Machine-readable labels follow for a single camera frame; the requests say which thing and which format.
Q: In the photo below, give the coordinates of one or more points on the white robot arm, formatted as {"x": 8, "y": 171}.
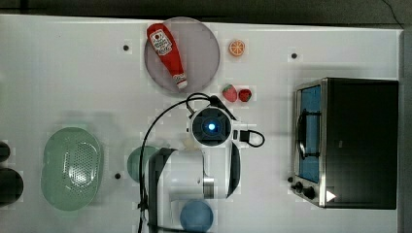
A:
{"x": 183, "y": 184}

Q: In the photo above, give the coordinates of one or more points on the black toaster oven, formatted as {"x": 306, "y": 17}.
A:
{"x": 345, "y": 143}

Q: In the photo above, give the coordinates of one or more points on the light red strawberry toy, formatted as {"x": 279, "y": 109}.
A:
{"x": 229, "y": 93}

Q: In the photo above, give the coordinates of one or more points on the dark red strawberry toy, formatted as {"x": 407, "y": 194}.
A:
{"x": 245, "y": 95}

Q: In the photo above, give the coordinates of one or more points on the grey round plate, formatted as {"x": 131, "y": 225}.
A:
{"x": 200, "y": 54}

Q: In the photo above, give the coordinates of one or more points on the orange slice toy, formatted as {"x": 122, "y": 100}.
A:
{"x": 236, "y": 48}

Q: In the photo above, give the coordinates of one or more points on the green round bowl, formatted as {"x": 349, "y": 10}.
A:
{"x": 138, "y": 159}

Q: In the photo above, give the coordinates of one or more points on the red ketchup bottle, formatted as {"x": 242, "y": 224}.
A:
{"x": 164, "y": 45}

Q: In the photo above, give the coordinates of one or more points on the blue round bowl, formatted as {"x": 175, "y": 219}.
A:
{"x": 196, "y": 216}

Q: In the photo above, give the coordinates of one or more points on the green perforated colander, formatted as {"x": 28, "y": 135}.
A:
{"x": 72, "y": 169}

